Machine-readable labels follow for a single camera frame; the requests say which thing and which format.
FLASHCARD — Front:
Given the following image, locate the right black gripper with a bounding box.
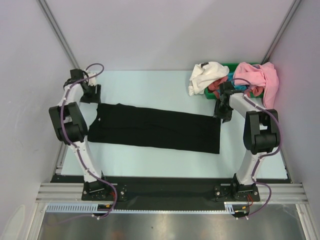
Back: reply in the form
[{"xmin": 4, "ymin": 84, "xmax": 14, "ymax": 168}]
[{"xmin": 213, "ymin": 98, "xmax": 233, "ymax": 123}]

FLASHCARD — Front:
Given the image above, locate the black t shirt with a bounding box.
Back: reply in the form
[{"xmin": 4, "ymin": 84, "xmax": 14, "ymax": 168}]
[{"xmin": 87, "ymin": 103, "xmax": 221, "ymax": 154}]

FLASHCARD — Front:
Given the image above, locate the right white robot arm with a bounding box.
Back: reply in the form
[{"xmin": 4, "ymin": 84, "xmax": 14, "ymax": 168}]
[{"xmin": 214, "ymin": 90, "xmax": 282, "ymax": 201}]

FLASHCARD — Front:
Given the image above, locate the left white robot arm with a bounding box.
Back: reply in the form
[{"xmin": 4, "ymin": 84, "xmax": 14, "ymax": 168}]
[{"xmin": 48, "ymin": 83, "xmax": 111, "ymax": 200}]

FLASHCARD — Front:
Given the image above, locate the teal t shirt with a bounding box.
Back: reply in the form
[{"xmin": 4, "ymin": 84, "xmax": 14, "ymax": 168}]
[{"xmin": 215, "ymin": 74, "xmax": 247, "ymax": 99}]

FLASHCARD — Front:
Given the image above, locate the dusty red t shirt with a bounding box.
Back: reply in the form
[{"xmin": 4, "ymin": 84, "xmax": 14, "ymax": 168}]
[{"xmin": 204, "ymin": 79, "xmax": 264, "ymax": 100}]

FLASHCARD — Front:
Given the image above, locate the white t shirt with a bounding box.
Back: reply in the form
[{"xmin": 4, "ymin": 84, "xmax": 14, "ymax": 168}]
[{"xmin": 188, "ymin": 61, "xmax": 230, "ymax": 96}]

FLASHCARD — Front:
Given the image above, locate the green plastic bin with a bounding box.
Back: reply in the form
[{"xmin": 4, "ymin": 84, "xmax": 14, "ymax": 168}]
[{"xmin": 204, "ymin": 63, "xmax": 264, "ymax": 100}]

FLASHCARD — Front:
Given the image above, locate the pink t shirt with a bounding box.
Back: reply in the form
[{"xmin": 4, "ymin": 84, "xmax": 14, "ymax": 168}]
[{"xmin": 233, "ymin": 62, "xmax": 279, "ymax": 109}]

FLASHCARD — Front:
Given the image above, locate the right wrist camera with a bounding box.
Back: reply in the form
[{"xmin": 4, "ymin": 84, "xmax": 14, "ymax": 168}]
[{"xmin": 219, "ymin": 81, "xmax": 236, "ymax": 101}]

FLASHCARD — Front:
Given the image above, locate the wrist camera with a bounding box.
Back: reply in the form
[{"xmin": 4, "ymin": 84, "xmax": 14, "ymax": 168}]
[
  {"xmin": 63, "ymin": 68, "xmax": 96, "ymax": 87},
  {"xmin": 219, "ymin": 81, "xmax": 236, "ymax": 101}
]

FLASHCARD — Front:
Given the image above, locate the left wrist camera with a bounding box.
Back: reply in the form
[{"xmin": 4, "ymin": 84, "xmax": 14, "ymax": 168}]
[{"xmin": 63, "ymin": 68, "xmax": 96, "ymax": 87}]

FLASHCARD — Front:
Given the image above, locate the white slotted cable duct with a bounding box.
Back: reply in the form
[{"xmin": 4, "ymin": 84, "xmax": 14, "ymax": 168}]
[{"xmin": 46, "ymin": 202, "xmax": 249, "ymax": 214}]

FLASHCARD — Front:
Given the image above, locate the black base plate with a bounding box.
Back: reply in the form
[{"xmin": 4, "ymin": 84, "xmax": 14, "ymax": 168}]
[{"xmin": 51, "ymin": 175, "xmax": 290, "ymax": 212}]

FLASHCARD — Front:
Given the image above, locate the aluminium frame post left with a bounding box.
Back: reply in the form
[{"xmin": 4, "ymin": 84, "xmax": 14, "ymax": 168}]
[{"xmin": 36, "ymin": 0, "xmax": 81, "ymax": 69}]

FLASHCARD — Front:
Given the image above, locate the aluminium frame post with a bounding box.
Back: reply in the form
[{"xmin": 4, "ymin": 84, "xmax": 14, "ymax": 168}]
[
  {"xmin": 36, "ymin": 0, "xmax": 81, "ymax": 69},
  {"xmin": 261, "ymin": 0, "xmax": 303, "ymax": 65}
]

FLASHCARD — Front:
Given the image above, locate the aluminium front rail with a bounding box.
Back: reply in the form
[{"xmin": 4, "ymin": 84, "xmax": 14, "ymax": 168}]
[{"xmin": 35, "ymin": 183, "xmax": 309, "ymax": 204}]

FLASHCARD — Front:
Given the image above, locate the aluminium frame post right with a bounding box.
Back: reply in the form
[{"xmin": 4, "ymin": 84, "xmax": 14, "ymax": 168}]
[{"xmin": 261, "ymin": 0, "xmax": 303, "ymax": 65}]

